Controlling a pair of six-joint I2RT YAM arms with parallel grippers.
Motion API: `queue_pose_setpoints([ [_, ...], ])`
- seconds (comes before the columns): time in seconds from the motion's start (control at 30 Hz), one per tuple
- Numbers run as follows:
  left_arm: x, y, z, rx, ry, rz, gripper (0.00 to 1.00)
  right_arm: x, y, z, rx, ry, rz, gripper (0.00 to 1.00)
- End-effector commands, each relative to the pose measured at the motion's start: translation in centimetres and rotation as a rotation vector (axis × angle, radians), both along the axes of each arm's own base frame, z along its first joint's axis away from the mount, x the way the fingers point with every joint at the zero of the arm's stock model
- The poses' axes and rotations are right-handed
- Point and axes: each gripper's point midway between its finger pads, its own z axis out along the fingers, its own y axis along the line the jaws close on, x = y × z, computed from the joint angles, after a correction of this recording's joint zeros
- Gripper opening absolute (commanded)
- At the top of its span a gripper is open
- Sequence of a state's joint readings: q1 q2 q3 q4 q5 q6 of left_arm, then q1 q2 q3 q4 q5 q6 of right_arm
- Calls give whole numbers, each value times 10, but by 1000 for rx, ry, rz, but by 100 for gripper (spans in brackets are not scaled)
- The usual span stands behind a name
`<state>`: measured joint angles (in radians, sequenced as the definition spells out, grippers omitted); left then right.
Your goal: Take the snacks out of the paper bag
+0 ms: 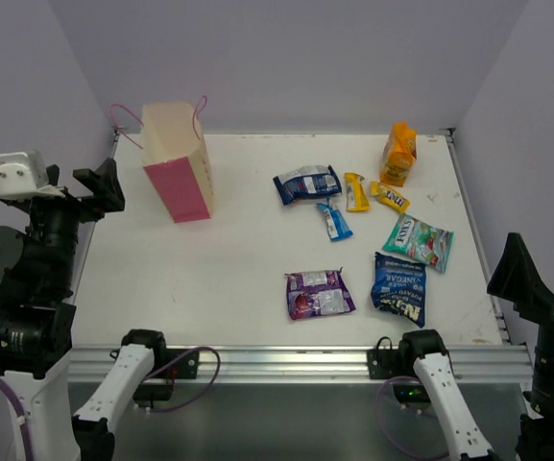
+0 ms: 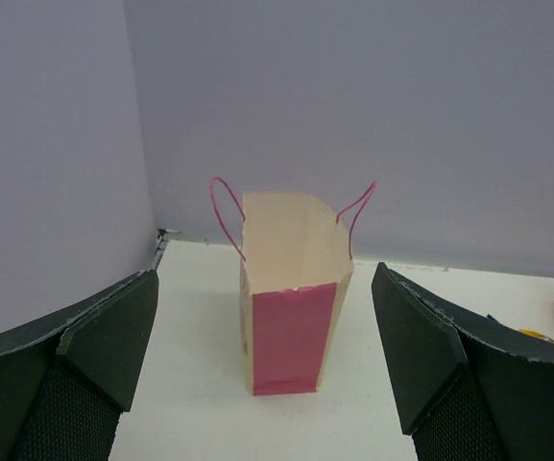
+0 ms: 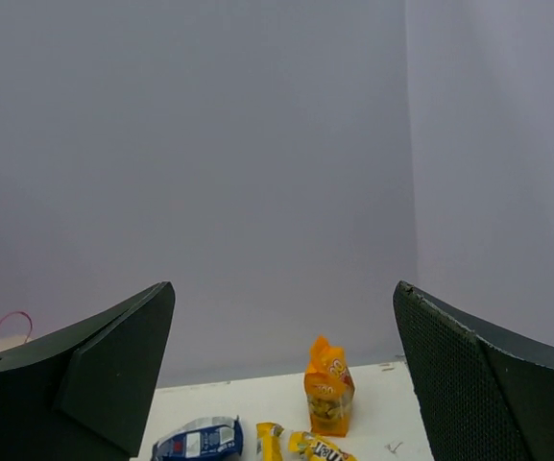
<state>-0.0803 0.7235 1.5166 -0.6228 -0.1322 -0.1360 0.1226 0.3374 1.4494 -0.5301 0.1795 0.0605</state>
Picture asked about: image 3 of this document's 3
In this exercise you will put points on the dark blue snack packet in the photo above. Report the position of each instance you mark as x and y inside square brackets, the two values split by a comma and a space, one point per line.
[205, 439]

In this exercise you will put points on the yellow M&M snack packet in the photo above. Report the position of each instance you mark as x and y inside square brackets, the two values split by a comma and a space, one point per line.
[268, 445]

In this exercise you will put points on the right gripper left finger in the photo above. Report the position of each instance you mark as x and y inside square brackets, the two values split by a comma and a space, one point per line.
[84, 392]

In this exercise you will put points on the orange yellow snack packet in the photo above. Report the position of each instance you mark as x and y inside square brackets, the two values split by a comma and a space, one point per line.
[329, 389]

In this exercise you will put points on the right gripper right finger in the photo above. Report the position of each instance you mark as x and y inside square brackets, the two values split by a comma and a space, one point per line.
[485, 392]

